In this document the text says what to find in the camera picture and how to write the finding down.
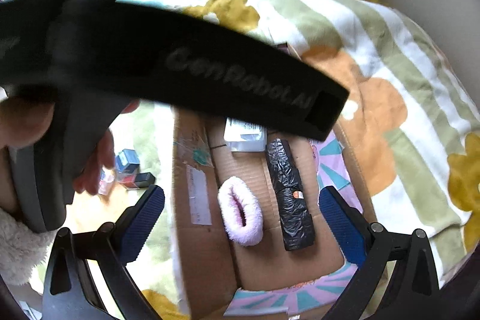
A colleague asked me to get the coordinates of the blue barcode box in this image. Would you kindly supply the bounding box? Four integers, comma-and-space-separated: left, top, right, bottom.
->
115, 149, 140, 174

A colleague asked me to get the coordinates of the clear blue red package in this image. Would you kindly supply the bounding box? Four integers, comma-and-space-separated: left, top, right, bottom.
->
98, 167, 116, 196

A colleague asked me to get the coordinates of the person's left hand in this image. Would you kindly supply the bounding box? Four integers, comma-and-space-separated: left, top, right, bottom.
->
0, 96, 141, 197

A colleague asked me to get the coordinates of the white fluffy sleeve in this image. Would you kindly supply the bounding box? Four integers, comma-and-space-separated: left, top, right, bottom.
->
0, 210, 56, 286

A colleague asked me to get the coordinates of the black wrapped package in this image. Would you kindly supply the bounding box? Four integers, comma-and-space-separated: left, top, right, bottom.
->
266, 138, 316, 252

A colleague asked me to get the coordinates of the dark red lipstick box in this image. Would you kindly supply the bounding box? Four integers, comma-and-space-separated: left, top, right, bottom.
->
120, 172, 156, 189

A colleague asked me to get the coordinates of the pink cardboard box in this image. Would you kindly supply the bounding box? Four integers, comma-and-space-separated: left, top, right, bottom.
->
172, 42, 380, 320

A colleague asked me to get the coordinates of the floral striped blanket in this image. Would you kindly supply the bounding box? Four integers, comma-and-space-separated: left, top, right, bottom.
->
63, 0, 480, 320

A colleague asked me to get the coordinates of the pink fluffy slipper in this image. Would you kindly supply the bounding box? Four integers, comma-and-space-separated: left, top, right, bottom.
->
217, 176, 264, 247

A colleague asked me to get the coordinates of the white plastic packet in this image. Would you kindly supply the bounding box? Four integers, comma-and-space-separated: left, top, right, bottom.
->
224, 118, 267, 153

